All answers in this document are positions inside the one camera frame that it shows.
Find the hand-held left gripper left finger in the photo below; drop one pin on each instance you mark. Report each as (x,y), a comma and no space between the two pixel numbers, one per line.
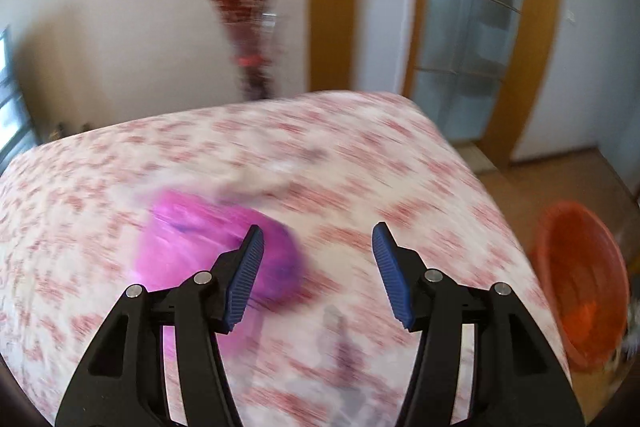
(245,277)

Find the small white light switch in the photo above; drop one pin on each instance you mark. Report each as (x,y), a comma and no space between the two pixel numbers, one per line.
(571,15)

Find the wooden wall post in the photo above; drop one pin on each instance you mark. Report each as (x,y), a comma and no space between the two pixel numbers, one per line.
(334,7)

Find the pink plastic bag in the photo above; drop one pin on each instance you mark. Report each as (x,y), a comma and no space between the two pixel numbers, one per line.
(190,242)

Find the glass vase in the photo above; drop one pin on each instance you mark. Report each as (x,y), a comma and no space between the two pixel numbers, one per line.
(252,57)

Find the floral tablecloth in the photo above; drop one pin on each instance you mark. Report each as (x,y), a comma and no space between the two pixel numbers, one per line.
(100,187)

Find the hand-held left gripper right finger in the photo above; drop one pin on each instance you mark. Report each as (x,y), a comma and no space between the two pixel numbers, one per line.
(392,277)

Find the orange plastic waste basket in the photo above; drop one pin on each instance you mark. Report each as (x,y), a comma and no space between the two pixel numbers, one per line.
(565,247)

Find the wooden door frame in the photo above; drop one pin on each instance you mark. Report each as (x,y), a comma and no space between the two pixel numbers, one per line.
(537,57)

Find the frosted glass door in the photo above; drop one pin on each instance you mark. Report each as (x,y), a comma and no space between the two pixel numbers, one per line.
(470,32)

